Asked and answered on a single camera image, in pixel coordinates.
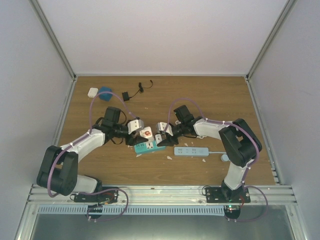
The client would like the light blue power strip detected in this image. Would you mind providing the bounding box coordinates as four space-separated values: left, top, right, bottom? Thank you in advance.
174 146 209 157

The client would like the white 66W usb charger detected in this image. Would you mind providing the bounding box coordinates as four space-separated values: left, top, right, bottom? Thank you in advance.
154 133 163 144

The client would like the blue cube plug adapter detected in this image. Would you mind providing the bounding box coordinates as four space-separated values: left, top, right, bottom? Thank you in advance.
97 86 113 102

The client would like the white square plug adapter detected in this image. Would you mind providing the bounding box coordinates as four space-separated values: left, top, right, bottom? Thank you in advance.
87 87 99 98

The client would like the white cube socket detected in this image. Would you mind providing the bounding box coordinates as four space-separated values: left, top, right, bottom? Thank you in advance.
139 126 154 141

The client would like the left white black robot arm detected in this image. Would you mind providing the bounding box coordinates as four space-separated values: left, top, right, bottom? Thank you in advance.
36 107 147 202

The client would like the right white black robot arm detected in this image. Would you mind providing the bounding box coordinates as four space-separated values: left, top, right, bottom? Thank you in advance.
156 105 263 203

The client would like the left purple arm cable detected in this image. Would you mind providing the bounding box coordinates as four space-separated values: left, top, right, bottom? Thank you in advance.
46 91 141 223

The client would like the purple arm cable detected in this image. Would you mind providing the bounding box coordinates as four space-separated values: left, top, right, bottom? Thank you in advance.
46 91 141 223
166 97 270 223

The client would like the black adapter cable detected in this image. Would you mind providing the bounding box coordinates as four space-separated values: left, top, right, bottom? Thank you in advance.
129 79 154 98

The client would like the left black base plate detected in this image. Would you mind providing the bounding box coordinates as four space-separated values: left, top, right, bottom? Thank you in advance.
70 186 119 205

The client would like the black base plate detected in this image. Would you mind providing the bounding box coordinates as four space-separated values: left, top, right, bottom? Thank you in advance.
70 186 119 205
204 186 251 204

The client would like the grey slotted cable duct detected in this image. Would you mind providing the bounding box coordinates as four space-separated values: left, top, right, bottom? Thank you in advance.
38 204 225 217

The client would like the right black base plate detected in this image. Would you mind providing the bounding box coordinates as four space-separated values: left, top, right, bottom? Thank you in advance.
204 186 251 204

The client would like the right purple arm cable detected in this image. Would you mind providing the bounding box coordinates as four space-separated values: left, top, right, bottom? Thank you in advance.
166 97 270 223

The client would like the left aluminium frame post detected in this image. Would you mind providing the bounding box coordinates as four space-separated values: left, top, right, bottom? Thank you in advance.
29 0 77 81

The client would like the aluminium frame post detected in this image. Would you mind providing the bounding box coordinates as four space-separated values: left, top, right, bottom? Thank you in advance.
245 0 297 82
29 0 77 81

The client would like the aluminium front rail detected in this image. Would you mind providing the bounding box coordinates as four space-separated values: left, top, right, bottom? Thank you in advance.
27 185 298 206

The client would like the right aluminium frame post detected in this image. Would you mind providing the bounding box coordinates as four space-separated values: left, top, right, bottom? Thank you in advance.
245 0 297 82

